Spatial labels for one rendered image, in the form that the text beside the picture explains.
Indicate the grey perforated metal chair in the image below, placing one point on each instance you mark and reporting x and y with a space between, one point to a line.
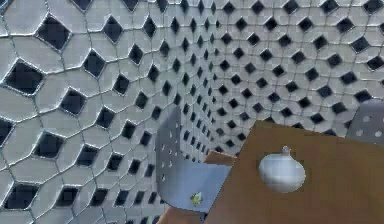
368 125
180 176

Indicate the small green yellow object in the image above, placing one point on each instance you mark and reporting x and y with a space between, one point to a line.
196 199

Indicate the white round vase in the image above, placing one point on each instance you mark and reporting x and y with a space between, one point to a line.
281 171

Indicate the brown wooden table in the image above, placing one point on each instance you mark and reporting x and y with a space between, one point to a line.
333 186

